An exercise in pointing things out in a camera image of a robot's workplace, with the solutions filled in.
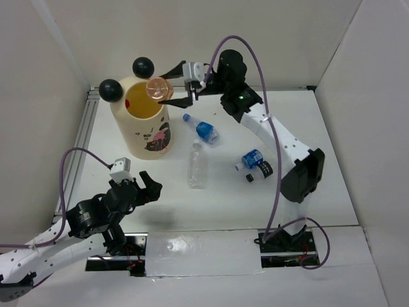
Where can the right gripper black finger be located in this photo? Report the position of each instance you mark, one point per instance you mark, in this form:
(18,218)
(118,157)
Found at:
(178,102)
(176,72)

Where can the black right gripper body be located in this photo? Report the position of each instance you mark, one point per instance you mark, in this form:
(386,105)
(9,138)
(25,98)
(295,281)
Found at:
(215,87)

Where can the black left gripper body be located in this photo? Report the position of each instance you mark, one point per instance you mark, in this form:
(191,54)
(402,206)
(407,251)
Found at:
(137,203)

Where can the orange tinted plastic bottle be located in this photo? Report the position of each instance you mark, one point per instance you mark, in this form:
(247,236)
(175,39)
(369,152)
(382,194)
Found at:
(159,89)

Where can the large clear bottle white cap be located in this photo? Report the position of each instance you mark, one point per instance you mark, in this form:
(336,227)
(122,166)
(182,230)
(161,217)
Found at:
(197,166)

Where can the blue label bottle white cap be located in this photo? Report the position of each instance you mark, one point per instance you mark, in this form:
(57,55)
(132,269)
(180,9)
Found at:
(250,160)

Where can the black label bottle black cap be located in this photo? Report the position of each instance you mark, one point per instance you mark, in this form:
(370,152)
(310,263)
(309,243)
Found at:
(260,172)

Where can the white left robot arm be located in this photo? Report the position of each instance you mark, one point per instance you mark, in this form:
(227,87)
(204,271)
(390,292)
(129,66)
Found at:
(92,228)

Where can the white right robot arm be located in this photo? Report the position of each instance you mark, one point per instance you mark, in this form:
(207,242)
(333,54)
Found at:
(299,168)

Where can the cream panda bin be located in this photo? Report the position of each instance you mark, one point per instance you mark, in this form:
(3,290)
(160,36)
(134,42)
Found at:
(143,122)

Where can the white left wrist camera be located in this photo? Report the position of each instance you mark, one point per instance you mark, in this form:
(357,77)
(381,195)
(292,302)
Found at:
(120,170)

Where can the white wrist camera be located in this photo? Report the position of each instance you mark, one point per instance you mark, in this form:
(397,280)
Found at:
(120,170)
(193,72)

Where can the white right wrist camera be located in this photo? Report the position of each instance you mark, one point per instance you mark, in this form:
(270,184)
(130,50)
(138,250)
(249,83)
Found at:
(193,72)

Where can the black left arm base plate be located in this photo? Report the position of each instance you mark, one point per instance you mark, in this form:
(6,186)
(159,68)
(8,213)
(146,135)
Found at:
(130,259)

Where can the aluminium frame rail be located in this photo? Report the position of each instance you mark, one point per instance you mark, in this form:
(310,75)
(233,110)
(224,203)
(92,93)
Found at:
(75,161)

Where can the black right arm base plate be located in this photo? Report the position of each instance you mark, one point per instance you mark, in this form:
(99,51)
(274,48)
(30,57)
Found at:
(283,250)

